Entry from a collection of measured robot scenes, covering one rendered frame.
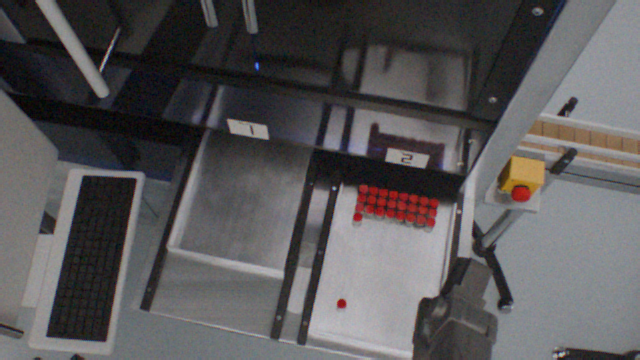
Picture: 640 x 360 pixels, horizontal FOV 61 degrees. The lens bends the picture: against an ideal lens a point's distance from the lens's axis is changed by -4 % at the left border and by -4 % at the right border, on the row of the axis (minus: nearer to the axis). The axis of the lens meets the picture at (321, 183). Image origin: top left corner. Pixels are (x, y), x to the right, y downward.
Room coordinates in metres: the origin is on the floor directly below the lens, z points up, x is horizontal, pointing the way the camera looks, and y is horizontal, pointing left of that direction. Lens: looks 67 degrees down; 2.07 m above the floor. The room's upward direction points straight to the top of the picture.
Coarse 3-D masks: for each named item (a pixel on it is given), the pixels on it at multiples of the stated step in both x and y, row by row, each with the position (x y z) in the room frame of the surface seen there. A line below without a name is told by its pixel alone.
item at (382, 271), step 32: (352, 192) 0.49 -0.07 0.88; (384, 224) 0.42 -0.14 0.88; (448, 224) 0.41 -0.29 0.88; (352, 256) 0.34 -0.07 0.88; (384, 256) 0.34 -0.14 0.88; (416, 256) 0.34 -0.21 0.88; (448, 256) 0.33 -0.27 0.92; (320, 288) 0.27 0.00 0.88; (352, 288) 0.27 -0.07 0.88; (384, 288) 0.27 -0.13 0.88; (416, 288) 0.27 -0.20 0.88; (320, 320) 0.20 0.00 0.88; (352, 320) 0.20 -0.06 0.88; (384, 320) 0.20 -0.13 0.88
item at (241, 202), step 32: (224, 160) 0.57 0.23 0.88; (256, 160) 0.57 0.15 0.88; (288, 160) 0.57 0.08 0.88; (192, 192) 0.49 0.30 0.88; (224, 192) 0.49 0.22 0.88; (256, 192) 0.49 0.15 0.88; (288, 192) 0.49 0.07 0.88; (192, 224) 0.42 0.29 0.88; (224, 224) 0.42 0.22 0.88; (256, 224) 0.42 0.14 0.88; (288, 224) 0.42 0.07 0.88; (224, 256) 0.34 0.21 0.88; (256, 256) 0.34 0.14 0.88
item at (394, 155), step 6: (390, 150) 0.52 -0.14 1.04; (396, 150) 0.52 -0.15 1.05; (402, 150) 0.52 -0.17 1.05; (390, 156) 0.52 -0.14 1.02; (396, 156) 0.52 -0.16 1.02; (402, 156) 0.51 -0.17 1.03; (408, 156) 0.51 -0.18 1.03; (414, 156) 0.51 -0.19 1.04; (420, 156) 0.51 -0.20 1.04; (426, 156) 0.50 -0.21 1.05; (396, 162) 0.51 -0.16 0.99; (402, 162) 0.51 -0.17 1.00; (414, 162) 0.51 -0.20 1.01; (420, 162) 0.50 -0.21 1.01; (426, 162) 0.50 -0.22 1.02
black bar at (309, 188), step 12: (312, 168) 0.54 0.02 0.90; (312, 180) 0.51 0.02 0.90; (312, 192) 0.49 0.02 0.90; (300, 216) 0.43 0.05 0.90; (300, 228) 0.40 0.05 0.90; (300, 240) 0.37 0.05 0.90; (288, 264) 0.32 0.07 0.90; (288, 276) 0.29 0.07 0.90; (288, 288) 0.27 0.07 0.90; (276, 312) 0.22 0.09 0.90; (276, 324) 0.19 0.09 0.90; (276, 336) 0.17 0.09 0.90
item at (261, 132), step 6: (228, 120) 0.59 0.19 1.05; (234, 126) 0.59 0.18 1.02; (240, 126) 0.58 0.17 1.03; (246, 126) 0.58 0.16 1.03; (258, 126) 0.58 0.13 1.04; (264, 126) 0.57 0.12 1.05; (234, 132) 0.59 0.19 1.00; (240, 132) 0.58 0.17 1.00; (246, 132) 0.58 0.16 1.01; (258, 132) 0.58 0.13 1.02; (264, 132) 0.57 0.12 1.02; (264, 138) 0.57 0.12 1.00
